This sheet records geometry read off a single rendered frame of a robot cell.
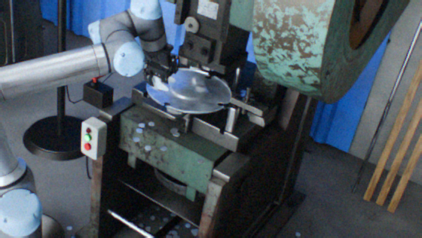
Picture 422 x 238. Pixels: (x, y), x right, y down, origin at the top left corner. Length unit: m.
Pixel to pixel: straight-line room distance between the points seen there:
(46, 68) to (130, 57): 0.19
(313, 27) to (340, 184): 1.76
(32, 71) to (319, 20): 0.64
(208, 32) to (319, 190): 1.32
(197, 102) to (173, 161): 0.23
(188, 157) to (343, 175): 1.36
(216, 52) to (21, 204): 0.76
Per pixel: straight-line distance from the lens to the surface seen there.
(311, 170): 2.88
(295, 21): 1.20
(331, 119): 3.01
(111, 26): 1.30
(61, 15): 2.45
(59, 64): 1.19
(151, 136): 1.80
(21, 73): 1.19
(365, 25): 1.76
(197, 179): 1.76
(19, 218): 1.42
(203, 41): 1.68
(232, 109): 1.68
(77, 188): 2.51
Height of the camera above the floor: 1.66
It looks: 31 degrees down
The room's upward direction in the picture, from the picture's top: 7 degrees clockwise
